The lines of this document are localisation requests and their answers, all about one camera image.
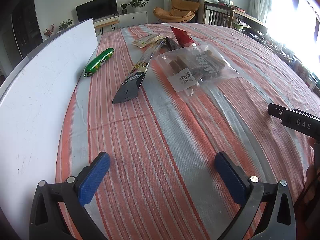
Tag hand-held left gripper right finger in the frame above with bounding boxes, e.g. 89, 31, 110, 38
214, 151, 297, 240

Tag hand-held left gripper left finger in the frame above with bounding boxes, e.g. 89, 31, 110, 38
29, 151, 111, 240

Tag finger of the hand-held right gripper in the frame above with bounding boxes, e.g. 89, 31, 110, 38
267, 103, 285, 117

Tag clear bag of brown snacks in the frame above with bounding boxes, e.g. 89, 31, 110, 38
152, 44, 240, 103

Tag white cardboard box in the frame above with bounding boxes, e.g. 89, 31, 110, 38
0, 18, 99, 240

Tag long black wafer packet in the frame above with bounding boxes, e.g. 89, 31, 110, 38
112, 38, 168, 105

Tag green sausage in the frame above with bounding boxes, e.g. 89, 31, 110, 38
84, 47, 115, 78

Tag red snack packet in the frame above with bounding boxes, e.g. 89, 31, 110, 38
169, 26, 197, 48

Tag dark brown snack packet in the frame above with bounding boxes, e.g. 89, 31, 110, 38
165, 37, 181, 51

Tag pale yellow snack packet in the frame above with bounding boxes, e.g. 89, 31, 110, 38
132, 33, 168, 48

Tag person's right hand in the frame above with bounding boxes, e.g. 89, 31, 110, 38
305, 164, 320, 203

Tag row of jars and containers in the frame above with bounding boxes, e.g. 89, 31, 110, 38
240, 26, 320, 95

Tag orange grey striped tablecloth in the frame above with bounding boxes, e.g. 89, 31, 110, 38
55, 22, 317, 240

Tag window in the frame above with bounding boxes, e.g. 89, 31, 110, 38
265, 0, 320, 55

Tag dark wooden side table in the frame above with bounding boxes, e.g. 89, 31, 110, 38
203, 1, 267, 34

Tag orange lounge chair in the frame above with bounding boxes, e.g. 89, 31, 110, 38
153, 0, 200, 24

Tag red flowers in vase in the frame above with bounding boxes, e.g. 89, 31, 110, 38
43, 24, 55, 38

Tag wooden bench with hairpin legs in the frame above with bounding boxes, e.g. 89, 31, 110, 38
94, 20, 119, 34

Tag green plant in vase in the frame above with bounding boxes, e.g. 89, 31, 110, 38
59, 19, 73, 32

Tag white television cabinet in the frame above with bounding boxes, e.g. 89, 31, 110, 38
94, 11, 148, 34

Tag dark display cabinet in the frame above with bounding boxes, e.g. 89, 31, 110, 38
10, 0, 44, 59

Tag black television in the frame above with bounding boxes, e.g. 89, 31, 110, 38
76, 0, 118, 22

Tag large potted plant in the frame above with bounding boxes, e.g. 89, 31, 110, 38
127, 0, 149, 12

